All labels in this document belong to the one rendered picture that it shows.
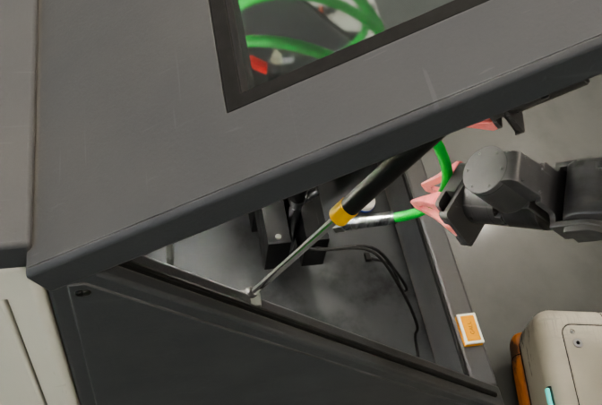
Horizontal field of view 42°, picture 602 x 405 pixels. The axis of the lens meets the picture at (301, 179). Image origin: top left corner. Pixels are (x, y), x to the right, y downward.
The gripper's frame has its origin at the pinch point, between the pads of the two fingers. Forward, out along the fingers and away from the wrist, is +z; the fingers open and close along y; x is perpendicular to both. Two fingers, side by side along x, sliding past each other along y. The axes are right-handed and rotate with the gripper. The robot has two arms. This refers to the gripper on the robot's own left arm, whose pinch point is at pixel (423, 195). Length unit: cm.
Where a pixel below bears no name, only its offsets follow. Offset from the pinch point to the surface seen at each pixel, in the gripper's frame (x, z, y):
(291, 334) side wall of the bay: -12.2, -8.1, 28.5
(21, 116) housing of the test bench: -47, -5, 30
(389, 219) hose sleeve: 1.2, 4.8, 3.6
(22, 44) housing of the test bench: -50, 0, 24
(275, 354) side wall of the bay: -10.6, -5.7, 30.6
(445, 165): -5.7, -7.2, -0.7
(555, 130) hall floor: 117, 93, -122
